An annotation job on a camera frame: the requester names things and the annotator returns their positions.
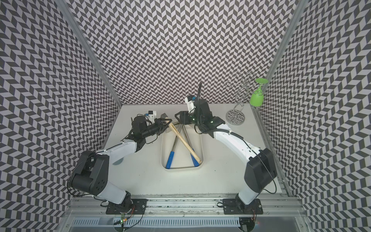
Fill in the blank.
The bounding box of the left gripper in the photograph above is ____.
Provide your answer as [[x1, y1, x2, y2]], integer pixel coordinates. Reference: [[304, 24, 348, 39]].
[[142, 118, 173, 138]]

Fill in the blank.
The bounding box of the white storage box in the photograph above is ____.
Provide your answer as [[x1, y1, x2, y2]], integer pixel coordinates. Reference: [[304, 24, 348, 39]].
[[160, 115, 204, 171]]

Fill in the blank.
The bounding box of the wooden-handled hoe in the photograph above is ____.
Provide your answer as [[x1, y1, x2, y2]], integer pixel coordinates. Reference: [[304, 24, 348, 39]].
[[160, 113, 203, 164]]

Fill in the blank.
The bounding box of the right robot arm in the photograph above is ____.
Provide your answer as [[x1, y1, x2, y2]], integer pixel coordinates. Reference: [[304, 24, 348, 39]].
[[175, 95, 277, 205]]

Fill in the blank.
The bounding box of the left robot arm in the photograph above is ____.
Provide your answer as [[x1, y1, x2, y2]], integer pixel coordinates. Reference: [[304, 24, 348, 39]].
[[67, 115, 172, 205]]

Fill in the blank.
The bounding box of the green plastic goblet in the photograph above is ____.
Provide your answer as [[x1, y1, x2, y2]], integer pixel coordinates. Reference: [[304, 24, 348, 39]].
[[250, 78, 269, 107]]

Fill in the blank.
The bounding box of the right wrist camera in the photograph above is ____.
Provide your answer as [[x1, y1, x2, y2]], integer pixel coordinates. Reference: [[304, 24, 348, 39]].
[[185, 95, 197, 114]]

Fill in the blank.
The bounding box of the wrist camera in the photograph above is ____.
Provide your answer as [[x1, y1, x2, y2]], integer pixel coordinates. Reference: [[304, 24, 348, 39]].
[[185, 95, 197, 114], [145, 111, 157, 124]]

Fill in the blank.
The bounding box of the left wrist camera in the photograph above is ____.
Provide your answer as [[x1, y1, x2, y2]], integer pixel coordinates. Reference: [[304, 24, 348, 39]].
[[145, 111, 157, 124]]

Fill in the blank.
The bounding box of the chrome wire glass rack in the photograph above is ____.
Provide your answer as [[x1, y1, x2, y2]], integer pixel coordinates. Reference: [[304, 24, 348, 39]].
[[226, 71, 254, 126]]

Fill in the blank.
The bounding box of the aluminium front rail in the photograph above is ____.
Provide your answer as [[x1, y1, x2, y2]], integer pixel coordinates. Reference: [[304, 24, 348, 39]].
[[62, 196, 308, 218]]

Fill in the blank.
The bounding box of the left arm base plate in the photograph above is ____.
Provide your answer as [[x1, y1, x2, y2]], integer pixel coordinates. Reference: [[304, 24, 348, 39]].
[[105, 198, 148, 215]]

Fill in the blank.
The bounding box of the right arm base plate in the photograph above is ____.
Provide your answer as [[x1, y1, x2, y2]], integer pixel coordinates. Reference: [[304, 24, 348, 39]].
[[221, 198, 263, 215]]

